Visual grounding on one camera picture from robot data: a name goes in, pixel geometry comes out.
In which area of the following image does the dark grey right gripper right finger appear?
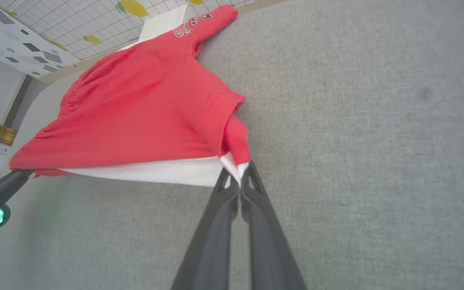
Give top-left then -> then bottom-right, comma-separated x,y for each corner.
240,160 -> 307,290

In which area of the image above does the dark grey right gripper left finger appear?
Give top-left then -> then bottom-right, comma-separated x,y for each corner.
171,168 -> 241,290

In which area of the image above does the red and white sweatshirt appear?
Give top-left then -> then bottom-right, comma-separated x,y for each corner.
9,5 -> 251,188

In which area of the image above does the grey fabric sofa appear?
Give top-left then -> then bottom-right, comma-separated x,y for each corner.
0,0 -> 464,290

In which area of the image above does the white grey terrazzo pattern panel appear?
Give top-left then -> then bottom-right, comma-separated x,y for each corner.
0,0 -> 80,79

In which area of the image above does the lemon print grid panel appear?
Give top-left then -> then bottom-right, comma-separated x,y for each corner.
0,0 -> 285,61

